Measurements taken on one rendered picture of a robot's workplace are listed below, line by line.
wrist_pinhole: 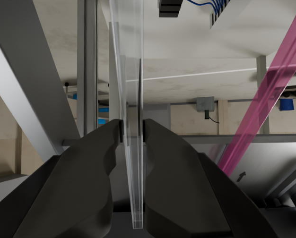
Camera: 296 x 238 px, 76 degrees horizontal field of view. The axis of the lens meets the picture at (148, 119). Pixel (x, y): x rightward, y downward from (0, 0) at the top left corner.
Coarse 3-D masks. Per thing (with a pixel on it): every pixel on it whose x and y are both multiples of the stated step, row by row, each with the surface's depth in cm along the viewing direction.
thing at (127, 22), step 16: (112, 0) 8; (128, 0) 8; (112, 16) 8; (128, 16) 8; (112, 32) 8; (128, 32) 8; (128, 48) 9; (128, 64) 10; (128, 80) 10; (128, 96) 11; (128, 112) 12; (128, 128) 13; (128, 144) 14; (128, 160) 15; (128, 176) 17
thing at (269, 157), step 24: (120, 144) 21; (144, 144) 21; (192, 144) 21; (216, 144) 21; (264, 144) 22; (288, 144) 22; (120, 168) 24; (144, 168) 24; (240, 168) 25; (264, 168) 25; (288, 168) 25; (120, 192) 29; (144, 192) 29; (264, 192) 30; (288, 192) 31
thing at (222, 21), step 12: (168, 0) 40; (180, 0) 40; (216, 0) 46; (228, 0) 44; (240, 0) 43; (168, 12) 45; (216, 12) 50; (228, 12) 48; (240, 12) 48; (216, 24) 53; (228, 24) 53
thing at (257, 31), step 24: (144, 0) 50; (192, 0) 50; (264, 0) 50; (288, 0) 50; (144, 24) 61; (168, 24) 61; (192, 24) 61; (240, 24) 61; (264, 24) 62; (288, 24) 62; (144, 48) 79; (168, 48) 79; (192, 48) 79; (216, 48) 80; (240, 48) 80; (264, 48) 80
